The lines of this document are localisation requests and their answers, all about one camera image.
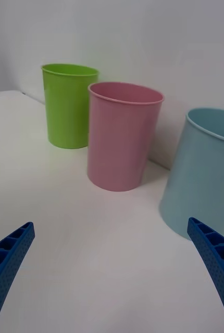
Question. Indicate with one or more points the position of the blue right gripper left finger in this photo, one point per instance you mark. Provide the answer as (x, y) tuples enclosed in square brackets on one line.
[(5, 257)]

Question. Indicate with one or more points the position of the pale blue plastic bin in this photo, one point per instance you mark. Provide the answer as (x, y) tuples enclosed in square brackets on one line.
[(205, 174)]

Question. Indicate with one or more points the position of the green plastic bin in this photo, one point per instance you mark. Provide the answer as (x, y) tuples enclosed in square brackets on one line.
[(67, 106)]

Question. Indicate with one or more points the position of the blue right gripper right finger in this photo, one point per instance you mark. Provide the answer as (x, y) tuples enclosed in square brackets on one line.
[(218, 257)]

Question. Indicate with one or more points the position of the pink plastic bin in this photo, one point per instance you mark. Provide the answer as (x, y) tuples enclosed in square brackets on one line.
[(119, 138)]

